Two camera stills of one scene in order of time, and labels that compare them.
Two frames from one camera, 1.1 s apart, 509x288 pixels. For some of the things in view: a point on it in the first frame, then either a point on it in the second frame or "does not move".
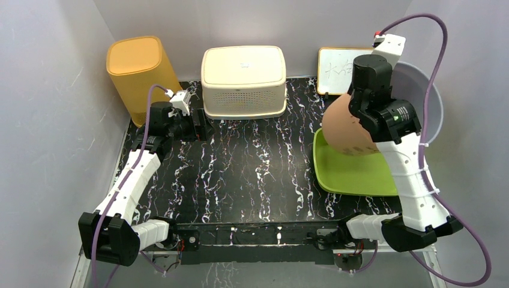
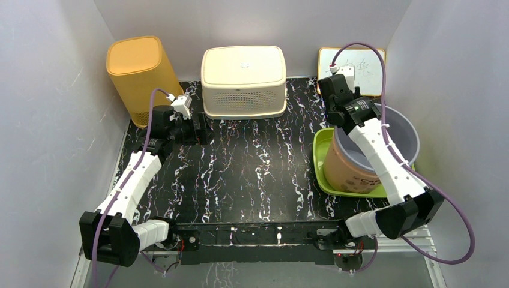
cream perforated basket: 243,82 does not move
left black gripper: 201,133 does not move
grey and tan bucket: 410,83 → 346,165
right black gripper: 350,92 → 355,94
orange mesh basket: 135,64 does not move
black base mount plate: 256,243 does not move
